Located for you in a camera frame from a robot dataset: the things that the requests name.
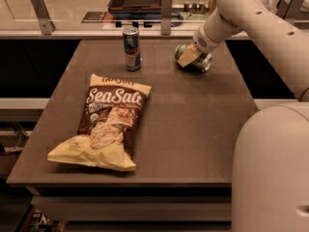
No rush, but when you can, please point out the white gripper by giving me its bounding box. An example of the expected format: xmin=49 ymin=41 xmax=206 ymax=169
xmin=177 ymin=25 xmax=221 ymax=68

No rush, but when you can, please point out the green soda can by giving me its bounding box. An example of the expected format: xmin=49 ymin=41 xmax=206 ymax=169
xmin=175 ymin=45 xmax=212 ymax=73

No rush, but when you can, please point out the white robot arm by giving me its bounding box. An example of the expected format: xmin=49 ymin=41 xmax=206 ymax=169
xmin=177 ymin=0 xmax=309 ymax=232

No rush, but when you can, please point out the blue silver energy drink can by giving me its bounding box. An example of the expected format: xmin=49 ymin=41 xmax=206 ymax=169
xmin=123 ymin=27 xmax=141 ymax=72

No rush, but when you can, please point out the sea salt chips bag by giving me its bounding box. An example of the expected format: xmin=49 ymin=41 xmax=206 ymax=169
xmin=47 ymin=74 xmax=152 ymax=171

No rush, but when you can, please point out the middle metal glass bracket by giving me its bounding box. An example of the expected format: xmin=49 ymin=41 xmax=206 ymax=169
xmin=161 ymin=0 xmax=172 ymax=36

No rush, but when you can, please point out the metal glass bracket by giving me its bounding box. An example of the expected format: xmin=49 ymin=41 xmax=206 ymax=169
xmin=30 ymin=0 xmax=55 ymax=35
xmin=276 ymin=0 xmax=309 ymax=29
xmin=161 ymin=0 xmax=172 ymax=36

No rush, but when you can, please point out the right metal glass bracket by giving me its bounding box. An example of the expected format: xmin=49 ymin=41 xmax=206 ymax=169
xmin=276 ymin=0 xmax=309 ymax=29

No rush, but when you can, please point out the left metal glass bracket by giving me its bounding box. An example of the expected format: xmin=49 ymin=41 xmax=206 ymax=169
xmin=30 ymin=0 xmax=55 ymax=35

